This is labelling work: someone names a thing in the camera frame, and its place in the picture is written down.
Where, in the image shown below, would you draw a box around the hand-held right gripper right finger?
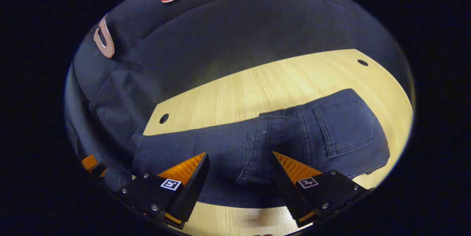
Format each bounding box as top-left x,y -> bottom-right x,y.
272,151 -> 372,228

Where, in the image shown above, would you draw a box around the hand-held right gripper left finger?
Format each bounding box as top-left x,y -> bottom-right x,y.
117,152 -> 211,229

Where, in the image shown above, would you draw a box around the dark blue jeans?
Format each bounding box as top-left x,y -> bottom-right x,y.
131,89 -> 390,209

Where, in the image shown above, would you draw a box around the black backdrop cloth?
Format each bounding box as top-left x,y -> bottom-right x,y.
64,0 -> 413,192

